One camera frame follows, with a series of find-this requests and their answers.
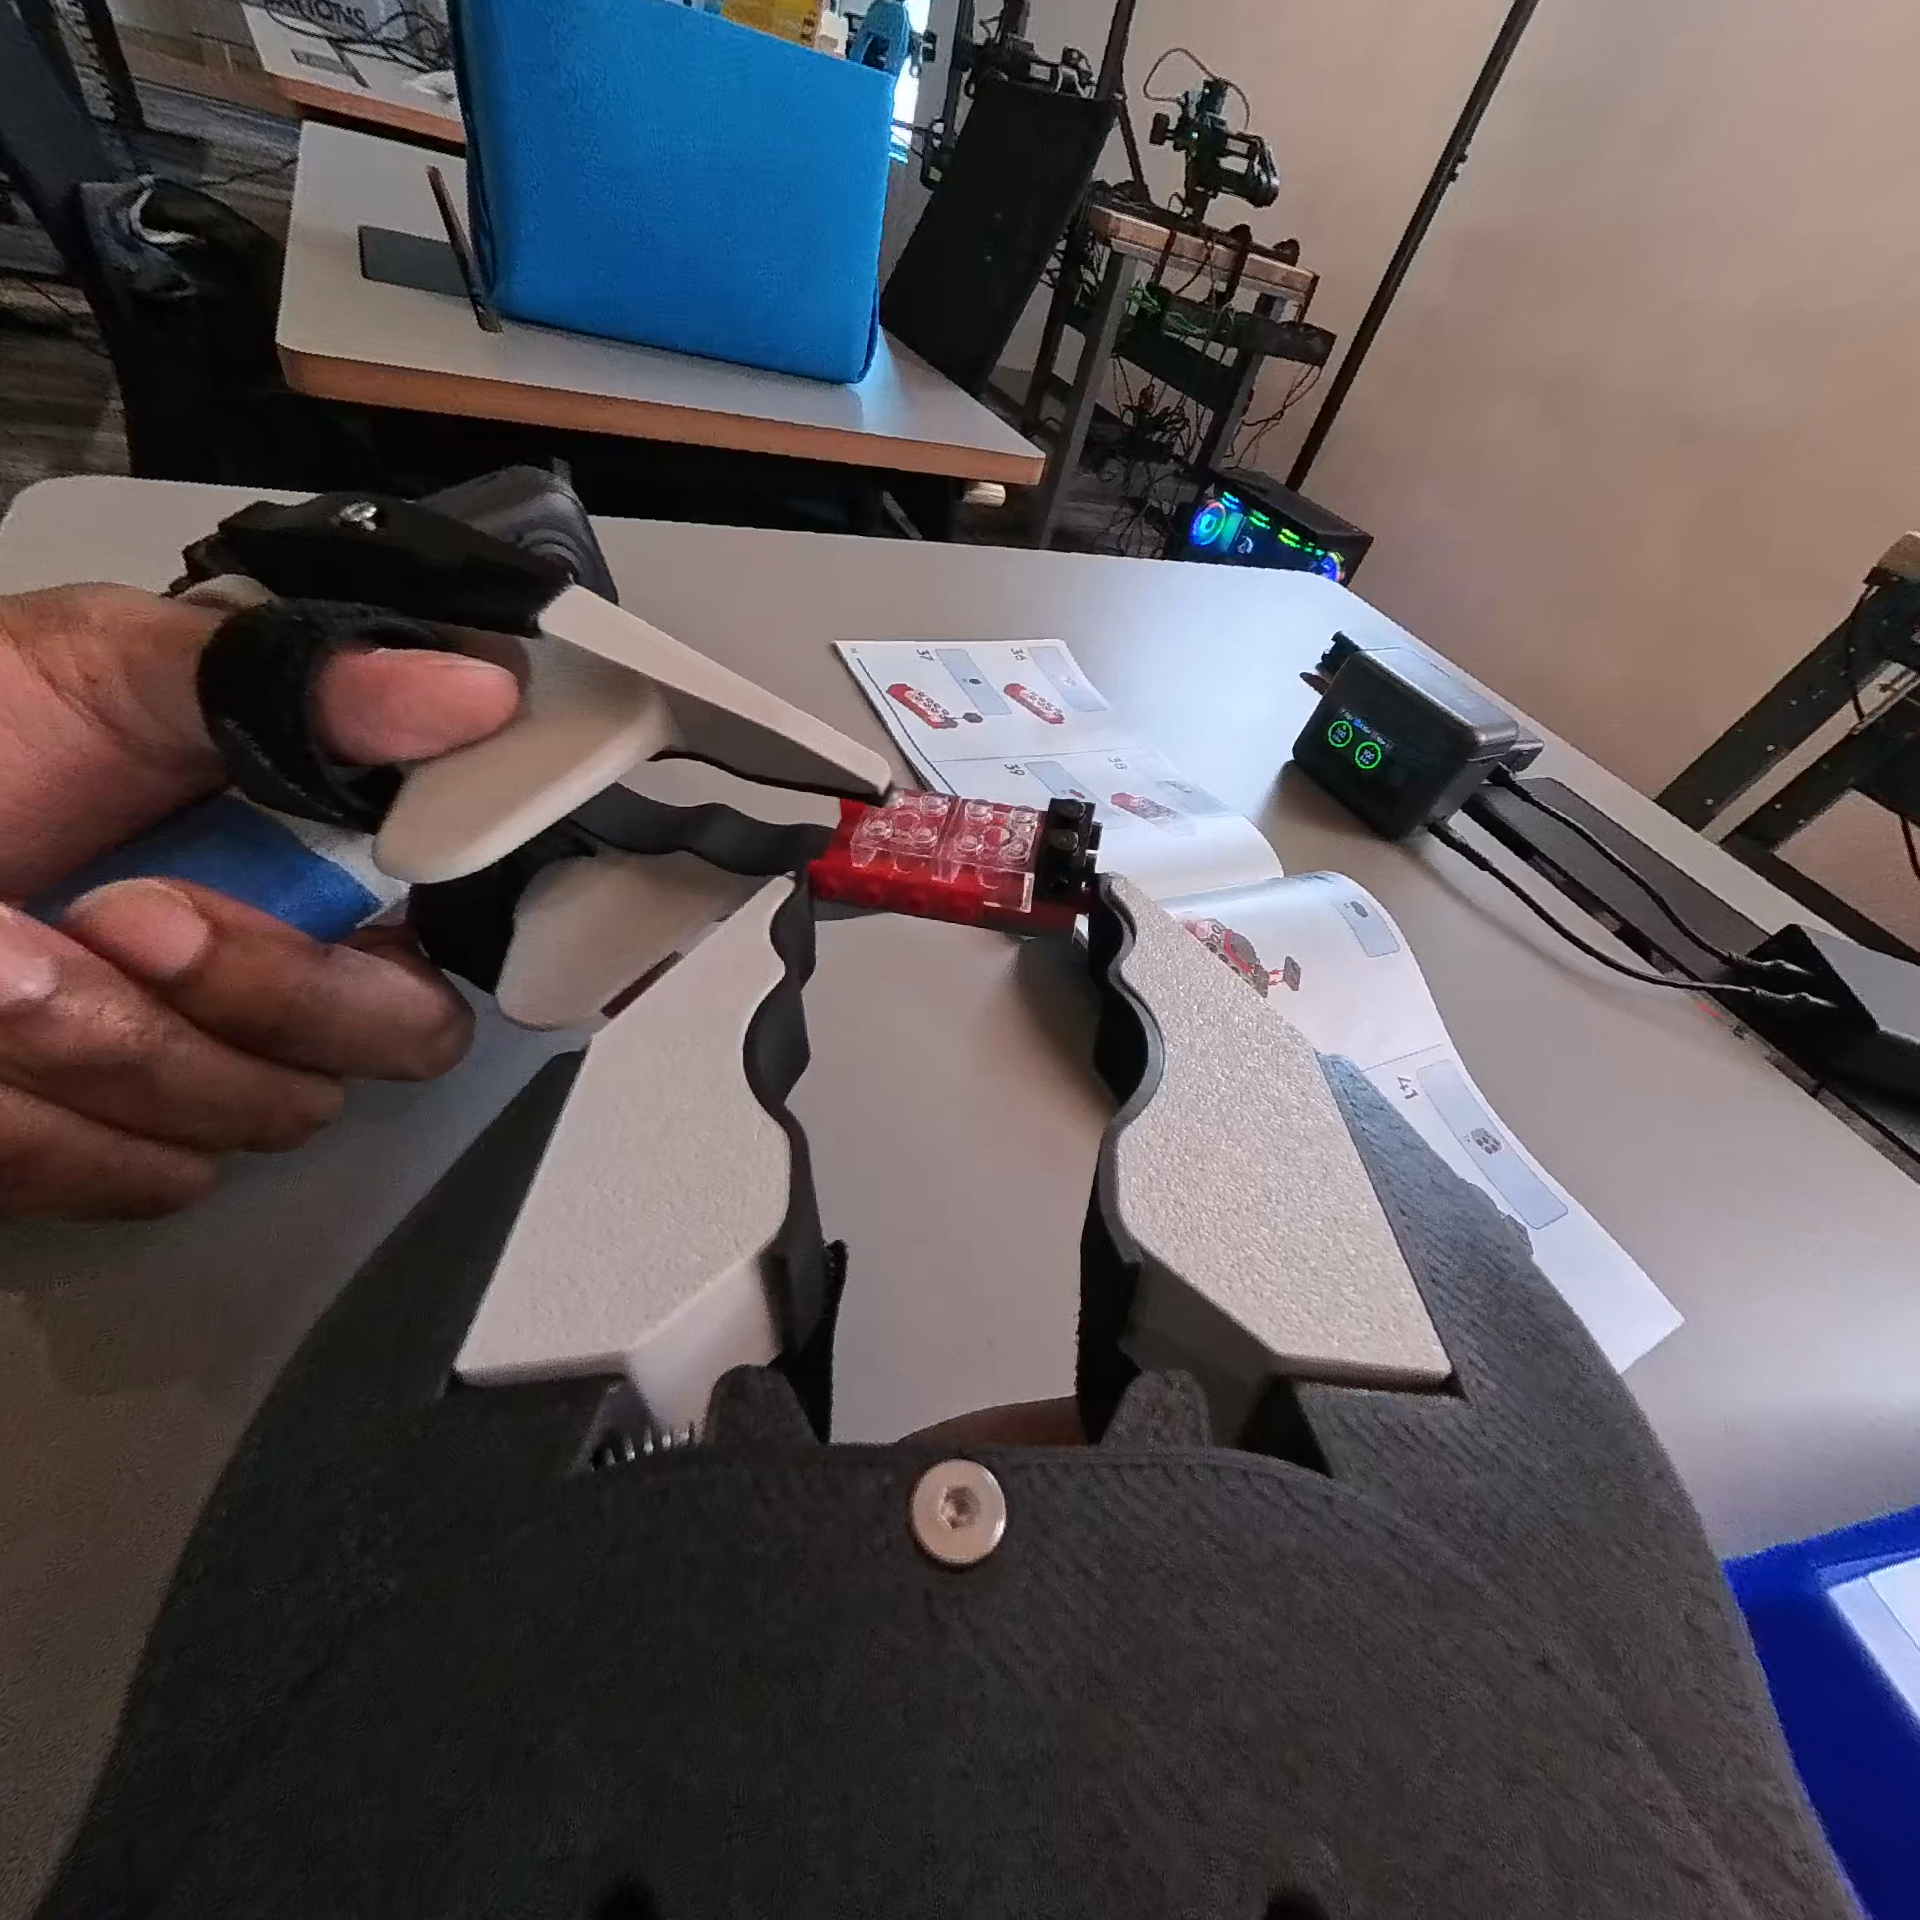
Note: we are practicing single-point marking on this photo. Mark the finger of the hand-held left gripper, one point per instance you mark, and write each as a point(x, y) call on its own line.
point(577, 943)
point(601, 704)

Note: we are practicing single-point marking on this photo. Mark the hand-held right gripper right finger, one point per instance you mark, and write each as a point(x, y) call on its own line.
point(1276, 1201)

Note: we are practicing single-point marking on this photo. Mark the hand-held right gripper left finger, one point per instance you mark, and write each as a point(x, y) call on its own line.
point(630, 1201)

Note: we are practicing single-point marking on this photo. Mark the red and clear brick assembly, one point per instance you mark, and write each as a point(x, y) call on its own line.
point(900, 877)

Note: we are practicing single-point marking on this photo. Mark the large blue plastic bin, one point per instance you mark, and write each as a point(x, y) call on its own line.
point(1800, 1769)

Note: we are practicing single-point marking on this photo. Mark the grey desk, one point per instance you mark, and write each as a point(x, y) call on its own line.
point(1141, 601)

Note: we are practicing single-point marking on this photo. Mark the person's left hand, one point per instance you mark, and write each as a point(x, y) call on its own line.
point(90, 721)

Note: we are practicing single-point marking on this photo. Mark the toy brick instruction booklet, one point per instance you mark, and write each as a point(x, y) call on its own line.
point(1500, 1201)

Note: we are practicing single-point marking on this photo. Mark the grey table with wooden edge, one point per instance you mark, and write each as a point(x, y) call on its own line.
point(676, 399)

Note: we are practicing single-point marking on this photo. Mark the dark flat pad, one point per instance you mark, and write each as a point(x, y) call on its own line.
point(413, 256)

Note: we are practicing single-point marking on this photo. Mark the thin dark stick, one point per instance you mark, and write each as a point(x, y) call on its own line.
point(464, 256)

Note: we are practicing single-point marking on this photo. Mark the dark bag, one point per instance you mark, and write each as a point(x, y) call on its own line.
point(194, 329)

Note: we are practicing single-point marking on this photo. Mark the blue felt box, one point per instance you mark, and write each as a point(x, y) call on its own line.
point(676, 181)

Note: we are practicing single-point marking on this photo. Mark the black power station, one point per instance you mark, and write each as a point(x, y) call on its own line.
point(1410, 749)

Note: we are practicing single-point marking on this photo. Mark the black power adapter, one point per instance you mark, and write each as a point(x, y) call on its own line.
point(1860, 1003)

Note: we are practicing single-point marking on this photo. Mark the black fabric panel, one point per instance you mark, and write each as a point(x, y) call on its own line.
point(988, 223)

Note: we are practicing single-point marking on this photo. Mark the computer with rainbow lights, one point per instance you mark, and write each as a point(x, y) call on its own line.
point(1276, 531)

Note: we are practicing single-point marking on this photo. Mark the wooden top workbench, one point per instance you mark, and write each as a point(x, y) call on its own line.
point(1200, 246)

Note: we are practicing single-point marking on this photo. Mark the black light stand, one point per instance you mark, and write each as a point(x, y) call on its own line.
point(1417, 246)

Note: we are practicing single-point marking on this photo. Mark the black metal table frame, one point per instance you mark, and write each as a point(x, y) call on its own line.
point(1800, 721)

